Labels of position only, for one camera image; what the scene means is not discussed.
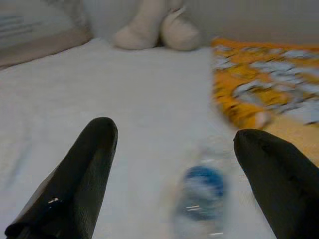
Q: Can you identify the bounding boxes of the white bed sheet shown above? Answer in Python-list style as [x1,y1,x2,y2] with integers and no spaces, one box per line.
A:
[0,37,277,239]

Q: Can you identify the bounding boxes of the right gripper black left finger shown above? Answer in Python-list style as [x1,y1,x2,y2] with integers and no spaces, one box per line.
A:
[4,117,119,239]

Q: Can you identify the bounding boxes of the clear plastic water bottle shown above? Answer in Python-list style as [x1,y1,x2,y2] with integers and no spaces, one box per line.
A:
[169,135,240,239]

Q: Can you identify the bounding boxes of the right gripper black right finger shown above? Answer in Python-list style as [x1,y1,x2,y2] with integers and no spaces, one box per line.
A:
[233,128,319,239]

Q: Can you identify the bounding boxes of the white plush toy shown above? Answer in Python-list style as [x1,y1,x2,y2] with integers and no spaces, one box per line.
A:
[112,0,202,52]

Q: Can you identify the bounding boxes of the yellow cartoon print blanket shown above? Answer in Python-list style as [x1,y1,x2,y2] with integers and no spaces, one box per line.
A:
[210,37,319,167]

